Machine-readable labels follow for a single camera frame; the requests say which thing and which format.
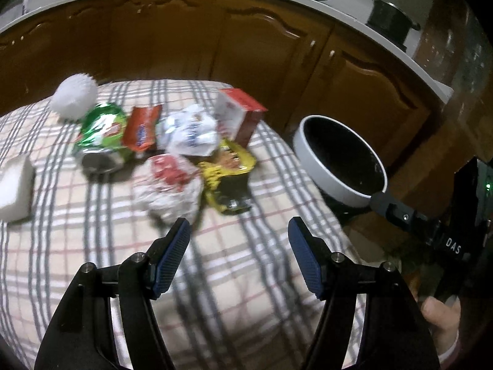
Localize yellow snack packet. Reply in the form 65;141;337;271
198;139;258;215

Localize red and white wrapper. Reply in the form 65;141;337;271
133;153;203;224

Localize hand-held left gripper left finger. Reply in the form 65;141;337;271
34;218;192;370

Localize red orange snack wrapper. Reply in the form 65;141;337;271
122;105;162;153

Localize black white-rimmed waste bin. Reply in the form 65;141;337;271
293;115;389;209

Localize person's right hand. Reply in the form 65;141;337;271
421;296;462;354

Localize green snack packet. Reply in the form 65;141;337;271
73;102;133;174

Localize person's right forearm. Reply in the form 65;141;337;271
438;333;465;368

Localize red and white carton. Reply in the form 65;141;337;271
214;88;268;148

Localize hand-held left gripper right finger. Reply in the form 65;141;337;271
287;217;442;370

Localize black cooking pot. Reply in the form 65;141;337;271
366;0;420;43

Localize plaid tablecloth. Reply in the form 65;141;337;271
0;79;366;370

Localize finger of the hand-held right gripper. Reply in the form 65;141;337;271
370;192;429;236

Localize white block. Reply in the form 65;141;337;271
0;154;36;223

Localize wooden lower kitchen cabinets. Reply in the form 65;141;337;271
0;0;443;201

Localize white wrapper blue print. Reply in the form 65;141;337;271
156;104;220;157

